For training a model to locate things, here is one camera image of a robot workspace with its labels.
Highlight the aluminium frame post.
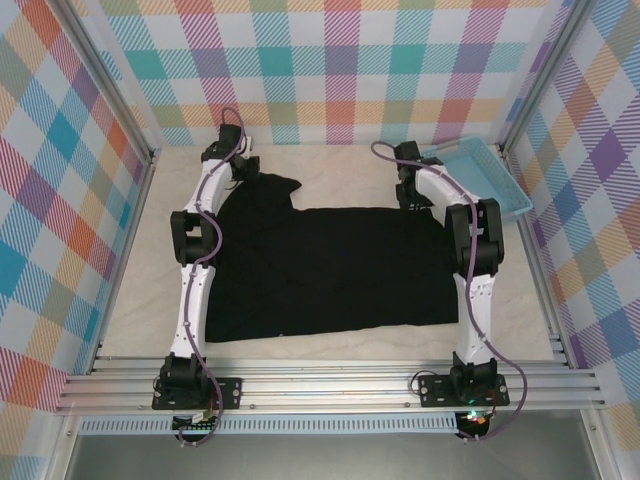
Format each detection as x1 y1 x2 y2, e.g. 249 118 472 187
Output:
497 0 596 161
58 0 162 166

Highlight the light blue plastic basket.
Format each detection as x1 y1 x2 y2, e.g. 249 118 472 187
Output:
418 135 534 221

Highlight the slotted pale blue cable duct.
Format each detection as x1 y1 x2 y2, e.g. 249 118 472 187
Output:
78 412 459 435

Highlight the small circuit board with lights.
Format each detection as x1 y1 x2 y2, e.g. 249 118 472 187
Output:
457 409 491 436

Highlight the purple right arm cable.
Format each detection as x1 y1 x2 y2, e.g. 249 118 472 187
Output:
370 141 529 444

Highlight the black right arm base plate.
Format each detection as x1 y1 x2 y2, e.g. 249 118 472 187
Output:
417 372 511 409

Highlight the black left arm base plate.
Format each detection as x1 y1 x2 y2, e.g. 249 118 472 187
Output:
151 377 244 412

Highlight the aluminium side rail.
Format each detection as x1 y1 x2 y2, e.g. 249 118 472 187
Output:
87 149 159 374
499 149 574 369

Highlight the black t-shirt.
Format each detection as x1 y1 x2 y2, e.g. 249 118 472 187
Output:
202 171 461 345

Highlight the aluminium mounting rail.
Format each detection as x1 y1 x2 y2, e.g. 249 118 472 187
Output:
57 355 606 415

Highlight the grey metal panel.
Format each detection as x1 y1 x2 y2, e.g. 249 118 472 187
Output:
64 432 601 480

